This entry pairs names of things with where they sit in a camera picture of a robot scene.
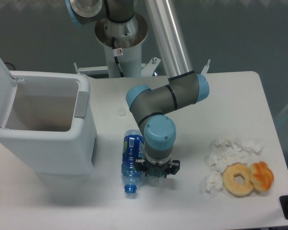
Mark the white open trash bin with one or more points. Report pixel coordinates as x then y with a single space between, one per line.
51 127

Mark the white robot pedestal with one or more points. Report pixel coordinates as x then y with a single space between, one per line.
122 43

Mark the blue plastic bottle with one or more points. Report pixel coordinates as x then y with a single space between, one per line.
133 148

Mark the white bin lid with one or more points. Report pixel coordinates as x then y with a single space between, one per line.
8 87

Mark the ring doughnut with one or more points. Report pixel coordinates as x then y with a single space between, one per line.
236 179

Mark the crumpled white tissue pile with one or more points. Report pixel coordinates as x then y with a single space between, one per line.
227 150

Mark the orange glazed bread roll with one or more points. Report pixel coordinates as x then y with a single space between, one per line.
261 176

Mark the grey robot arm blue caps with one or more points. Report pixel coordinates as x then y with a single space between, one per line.
150 107

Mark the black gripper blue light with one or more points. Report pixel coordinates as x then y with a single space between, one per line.
171 167

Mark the small crumpled white tissue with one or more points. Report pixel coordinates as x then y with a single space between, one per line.
214 184

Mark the white bottle cap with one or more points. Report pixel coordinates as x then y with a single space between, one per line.
121 111

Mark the clear bottle green label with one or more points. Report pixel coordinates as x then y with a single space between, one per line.
153 181

